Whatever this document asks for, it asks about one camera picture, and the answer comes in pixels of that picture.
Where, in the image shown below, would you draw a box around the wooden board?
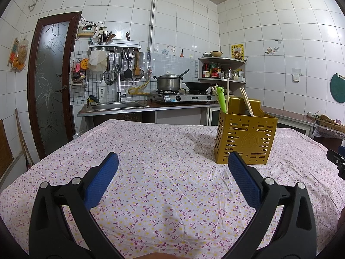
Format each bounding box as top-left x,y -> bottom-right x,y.
0,119 -> 14,179

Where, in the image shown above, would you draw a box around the white corner shelf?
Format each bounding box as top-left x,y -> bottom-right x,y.
198,57 -> 247,84

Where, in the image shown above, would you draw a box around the yellow plastic utensil holder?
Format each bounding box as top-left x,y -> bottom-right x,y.
214,96 -> 278,165

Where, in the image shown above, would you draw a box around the yellow wall poster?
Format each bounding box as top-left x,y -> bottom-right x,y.
231,44 -> 245,60

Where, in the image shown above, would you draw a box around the wire wall basket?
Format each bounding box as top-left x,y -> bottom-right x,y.
70,58 -> 89,86

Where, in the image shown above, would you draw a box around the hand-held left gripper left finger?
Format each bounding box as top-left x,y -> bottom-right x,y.
29,152 -> 119,259

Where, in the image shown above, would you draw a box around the hanging orange snack bag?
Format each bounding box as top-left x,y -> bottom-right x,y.
7,36 -> 29,72

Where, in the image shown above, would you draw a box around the utensil cup with chopsticks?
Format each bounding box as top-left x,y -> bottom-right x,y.
96,30 -> 116,45

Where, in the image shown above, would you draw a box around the straw brush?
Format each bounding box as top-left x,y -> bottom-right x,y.
314,113 -> 345,126

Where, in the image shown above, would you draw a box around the hanging black spatula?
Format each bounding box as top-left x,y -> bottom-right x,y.
123,49 -> 133,80

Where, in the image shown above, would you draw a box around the steel faucet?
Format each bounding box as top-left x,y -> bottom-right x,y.
109,64 -> 126,103

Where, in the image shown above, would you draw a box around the yellow gas hose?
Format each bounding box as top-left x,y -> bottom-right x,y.
127,79 -> 152,96

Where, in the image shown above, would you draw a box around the hanging white cloth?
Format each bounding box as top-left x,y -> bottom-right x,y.
88,51 -> 110,72

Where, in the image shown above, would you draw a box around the beige wall controller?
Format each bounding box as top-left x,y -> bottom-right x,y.
77,25 -> 96,37

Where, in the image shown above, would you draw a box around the steel cooking pot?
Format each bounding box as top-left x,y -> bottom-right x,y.
153,69 -> 191,91

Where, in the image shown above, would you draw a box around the steel wall rack shelf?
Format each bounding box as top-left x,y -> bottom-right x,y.
89,40 -> 142,52

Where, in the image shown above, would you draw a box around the steel gas stove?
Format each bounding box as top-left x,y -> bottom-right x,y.
149,89 -> 216,104

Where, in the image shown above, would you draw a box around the brown glass door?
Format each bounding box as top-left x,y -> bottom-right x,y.
28,11 -> 82,160

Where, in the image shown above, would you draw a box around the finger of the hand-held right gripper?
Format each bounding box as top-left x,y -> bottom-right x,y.
326,149 -> 345,180

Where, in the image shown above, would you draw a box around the steel sink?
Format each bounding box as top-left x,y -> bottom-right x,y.
86,101 -> 150,111

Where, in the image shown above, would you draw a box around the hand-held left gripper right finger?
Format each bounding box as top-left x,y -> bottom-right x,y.
228,151 -> 316,259

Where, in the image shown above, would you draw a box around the small covered side table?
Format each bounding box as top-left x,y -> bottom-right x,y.
313,123 -> 345,141

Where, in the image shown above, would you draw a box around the floral pink tablecloth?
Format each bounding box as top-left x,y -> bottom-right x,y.
0,119 -> 345,259

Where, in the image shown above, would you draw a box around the hanging wooden ladle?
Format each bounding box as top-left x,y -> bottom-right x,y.
134,51 -> 145,79

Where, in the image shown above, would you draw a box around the wooden stick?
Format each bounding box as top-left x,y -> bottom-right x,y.
15,108 -> 34,168

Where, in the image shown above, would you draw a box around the green handled metal spoon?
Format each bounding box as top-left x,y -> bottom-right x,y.
211,84 -> 226,113

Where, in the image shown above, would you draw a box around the white soap bottle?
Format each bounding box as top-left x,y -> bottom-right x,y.
98,76 -> 108,103

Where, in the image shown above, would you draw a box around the green round cutting board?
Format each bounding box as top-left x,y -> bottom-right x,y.
330,73 -> 345,104

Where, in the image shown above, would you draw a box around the black wok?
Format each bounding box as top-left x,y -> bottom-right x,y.
182,81 -> 211,91

